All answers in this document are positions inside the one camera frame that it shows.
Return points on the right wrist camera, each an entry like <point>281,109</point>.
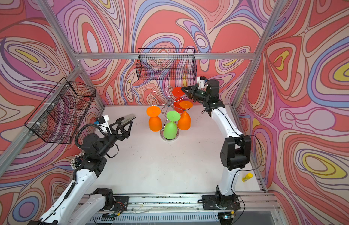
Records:
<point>202,82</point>

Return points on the black wire basket back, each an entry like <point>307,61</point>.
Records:
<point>157,63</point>

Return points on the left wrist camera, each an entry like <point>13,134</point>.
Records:
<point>103,123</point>

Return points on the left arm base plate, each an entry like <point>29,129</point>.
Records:
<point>118,204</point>

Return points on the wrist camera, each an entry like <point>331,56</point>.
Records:
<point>103,123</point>
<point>202,82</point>

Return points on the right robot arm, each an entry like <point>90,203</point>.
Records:
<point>235,152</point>

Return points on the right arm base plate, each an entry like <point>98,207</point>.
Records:
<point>214,202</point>

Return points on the orange wine glass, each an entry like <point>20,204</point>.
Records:
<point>155,123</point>
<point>185,121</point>

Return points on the red plastic wine glass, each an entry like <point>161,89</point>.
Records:
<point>178,98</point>

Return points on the black wire basket left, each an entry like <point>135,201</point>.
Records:
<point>65,108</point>

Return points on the yellow glue stick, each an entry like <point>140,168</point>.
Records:
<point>247,177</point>

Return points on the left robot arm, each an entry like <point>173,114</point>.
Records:
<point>65,210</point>

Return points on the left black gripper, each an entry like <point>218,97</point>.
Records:
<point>121,137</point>

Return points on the grey black stapler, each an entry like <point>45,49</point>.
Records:
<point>123,121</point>

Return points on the chrome wire glass rack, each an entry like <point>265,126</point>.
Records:
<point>171,110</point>

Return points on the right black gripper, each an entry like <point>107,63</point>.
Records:
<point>191,93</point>

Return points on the black wire basket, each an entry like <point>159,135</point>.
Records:
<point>65,108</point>
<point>157,63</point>

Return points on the green plastic wine glass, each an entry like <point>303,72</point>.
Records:
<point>170,129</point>

